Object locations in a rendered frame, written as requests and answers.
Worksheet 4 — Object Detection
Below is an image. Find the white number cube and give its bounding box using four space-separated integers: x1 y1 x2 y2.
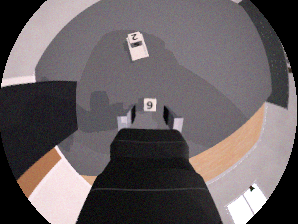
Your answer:
144 97 156 111
127 32 143 48

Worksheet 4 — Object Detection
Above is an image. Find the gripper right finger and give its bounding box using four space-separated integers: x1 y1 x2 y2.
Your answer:
163 106 183 133

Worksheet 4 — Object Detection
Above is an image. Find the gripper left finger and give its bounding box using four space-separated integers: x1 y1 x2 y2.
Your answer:
117 105 136 132

